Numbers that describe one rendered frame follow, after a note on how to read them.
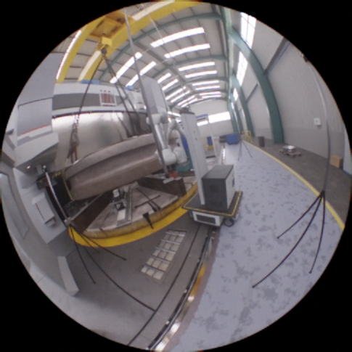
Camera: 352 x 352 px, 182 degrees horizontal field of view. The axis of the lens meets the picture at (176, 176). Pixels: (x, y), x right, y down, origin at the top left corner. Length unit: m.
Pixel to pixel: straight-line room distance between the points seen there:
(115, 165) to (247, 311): 3.14
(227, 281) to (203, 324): 0.56
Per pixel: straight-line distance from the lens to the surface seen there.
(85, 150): 5.06
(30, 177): 3.90
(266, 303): 1.46
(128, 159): 2.58
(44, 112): 3.83
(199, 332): 1.39
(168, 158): 1.43
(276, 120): 10.09
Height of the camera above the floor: 1.37
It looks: 17 degrees down
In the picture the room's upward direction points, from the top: 16 degrees counter-clockwise
